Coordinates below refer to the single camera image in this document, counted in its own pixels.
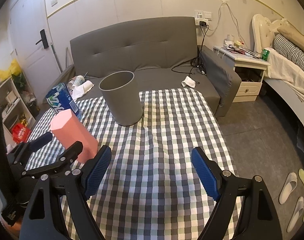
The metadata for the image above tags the white door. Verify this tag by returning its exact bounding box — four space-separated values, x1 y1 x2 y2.
9 0 62 81

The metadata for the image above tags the grey sofa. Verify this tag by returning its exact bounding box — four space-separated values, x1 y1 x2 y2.
56 16 242 118

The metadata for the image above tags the white shelf unit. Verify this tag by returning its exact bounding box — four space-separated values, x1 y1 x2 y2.
0 76 36 151

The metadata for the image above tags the checked tablecloth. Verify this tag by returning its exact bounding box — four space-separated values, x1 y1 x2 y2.
24 88 242 240

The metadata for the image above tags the black cable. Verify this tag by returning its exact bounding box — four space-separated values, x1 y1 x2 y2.
170 25 210 77

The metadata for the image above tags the red bag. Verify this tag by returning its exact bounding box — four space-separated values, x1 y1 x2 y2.
11 122 32 143

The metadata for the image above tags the bed with white headboard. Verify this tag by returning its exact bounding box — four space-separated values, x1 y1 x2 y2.
264 49 304 117

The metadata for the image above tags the white paper cup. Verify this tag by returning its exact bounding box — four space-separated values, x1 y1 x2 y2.
71 75 86 87

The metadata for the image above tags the white bed headboard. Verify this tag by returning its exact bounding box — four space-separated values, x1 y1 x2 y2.
252 14 290 53

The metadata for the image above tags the mop handle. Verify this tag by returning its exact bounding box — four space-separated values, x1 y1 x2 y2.
50 43 62 73

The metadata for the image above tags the white cable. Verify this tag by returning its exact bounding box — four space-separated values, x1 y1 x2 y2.
205 0 245 46

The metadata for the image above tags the black door lock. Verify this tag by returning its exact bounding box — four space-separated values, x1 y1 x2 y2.
36 29 49 49

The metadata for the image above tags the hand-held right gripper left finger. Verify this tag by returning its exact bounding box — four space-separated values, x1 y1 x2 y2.
18 145 112 240

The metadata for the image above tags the small white cloth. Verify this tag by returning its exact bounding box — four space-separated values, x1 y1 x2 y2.
181 76 198 88

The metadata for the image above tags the beige pillow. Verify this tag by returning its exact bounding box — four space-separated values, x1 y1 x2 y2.
277 20 304 56

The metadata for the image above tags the large grey cup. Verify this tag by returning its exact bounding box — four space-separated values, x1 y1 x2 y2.
99 71 143 127

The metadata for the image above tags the pink hexagonal block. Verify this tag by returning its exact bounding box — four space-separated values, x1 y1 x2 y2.
50 109 99 163

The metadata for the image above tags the white nightstand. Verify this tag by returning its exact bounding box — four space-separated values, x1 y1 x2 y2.
213 44 271 103

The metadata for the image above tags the white wall switch plate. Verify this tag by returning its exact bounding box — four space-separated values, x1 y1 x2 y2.
194 10 213 21

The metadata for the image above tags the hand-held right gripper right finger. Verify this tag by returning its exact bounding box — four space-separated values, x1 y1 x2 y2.
191 147 283 240

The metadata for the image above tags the yellow plastic bag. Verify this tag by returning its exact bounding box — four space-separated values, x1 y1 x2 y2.
0 59 23 82

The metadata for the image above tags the checked pillow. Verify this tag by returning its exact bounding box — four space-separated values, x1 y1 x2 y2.
274 34 304 78

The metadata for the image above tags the grey bed frame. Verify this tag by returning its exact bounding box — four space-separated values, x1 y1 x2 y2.
263 76 304 142

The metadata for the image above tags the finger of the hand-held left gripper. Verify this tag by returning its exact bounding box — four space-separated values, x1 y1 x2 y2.
9 141 84 180
7 132 54 166

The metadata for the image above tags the white slipper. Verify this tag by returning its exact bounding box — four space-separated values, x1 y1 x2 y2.
278 172 298 205
287 196 304 233

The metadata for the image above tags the blue soda can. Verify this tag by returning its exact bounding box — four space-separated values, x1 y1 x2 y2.
46 82 82 120

